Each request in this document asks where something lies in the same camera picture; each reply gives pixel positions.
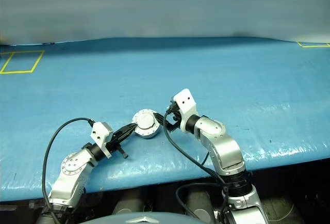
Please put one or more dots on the grey rounded shape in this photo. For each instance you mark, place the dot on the grey rounded shape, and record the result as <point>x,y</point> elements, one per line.
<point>199,206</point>
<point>131,203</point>

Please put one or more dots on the yellow tape square outline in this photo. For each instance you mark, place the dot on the yellow tape square outline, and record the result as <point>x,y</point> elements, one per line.
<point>37,61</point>
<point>301,45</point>

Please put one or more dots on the blue plastic table cover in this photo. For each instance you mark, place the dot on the blue plastic table cover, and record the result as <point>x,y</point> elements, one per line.
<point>180,74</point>

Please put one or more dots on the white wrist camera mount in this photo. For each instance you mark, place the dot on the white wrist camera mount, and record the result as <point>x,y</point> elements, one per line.
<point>185,100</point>
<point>99,133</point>

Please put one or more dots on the grey robot chest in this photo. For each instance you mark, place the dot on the grey robot chest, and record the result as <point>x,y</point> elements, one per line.
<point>144,220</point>

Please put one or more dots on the silver round lid circuit board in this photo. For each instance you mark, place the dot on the silver round lid circuit board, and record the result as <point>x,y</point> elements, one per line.
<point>144,121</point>

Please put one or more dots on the silver motor housing copper windings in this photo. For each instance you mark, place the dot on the silver motor housing copper windings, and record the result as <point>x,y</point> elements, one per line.
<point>150,135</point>

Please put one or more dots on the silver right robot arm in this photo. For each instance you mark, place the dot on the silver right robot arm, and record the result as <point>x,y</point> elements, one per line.
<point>224,146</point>

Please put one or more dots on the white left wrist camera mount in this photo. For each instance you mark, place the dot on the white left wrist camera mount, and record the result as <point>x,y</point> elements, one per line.
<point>99,133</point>

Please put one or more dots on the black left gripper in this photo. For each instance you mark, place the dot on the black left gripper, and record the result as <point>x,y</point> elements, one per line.
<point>114,144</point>

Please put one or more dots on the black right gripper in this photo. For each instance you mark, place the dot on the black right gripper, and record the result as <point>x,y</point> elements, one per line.
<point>174,111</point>

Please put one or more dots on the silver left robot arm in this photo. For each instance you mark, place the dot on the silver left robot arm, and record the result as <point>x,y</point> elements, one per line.
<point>72,167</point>

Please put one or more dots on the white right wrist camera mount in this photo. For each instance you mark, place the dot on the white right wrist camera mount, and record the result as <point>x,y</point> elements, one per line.
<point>185,100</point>

